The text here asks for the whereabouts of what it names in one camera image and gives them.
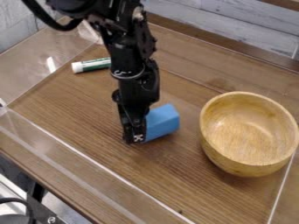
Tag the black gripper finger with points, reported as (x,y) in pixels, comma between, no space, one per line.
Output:
(132,119)

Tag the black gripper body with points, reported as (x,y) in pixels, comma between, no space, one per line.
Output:
(137,88)

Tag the blue foam block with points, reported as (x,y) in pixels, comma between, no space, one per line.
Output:
(162,122)

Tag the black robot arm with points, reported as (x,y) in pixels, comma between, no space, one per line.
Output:
(121,24)

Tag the brown wooden bowl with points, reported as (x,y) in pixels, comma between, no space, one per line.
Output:
(248,134)

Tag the green white marker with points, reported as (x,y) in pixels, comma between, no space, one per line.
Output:
(89,65)

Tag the clear acrylic triangular bracket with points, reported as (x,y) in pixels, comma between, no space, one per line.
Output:
(88,33)

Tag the clear acrylic tray wall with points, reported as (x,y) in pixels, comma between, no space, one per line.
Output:
(101,194)

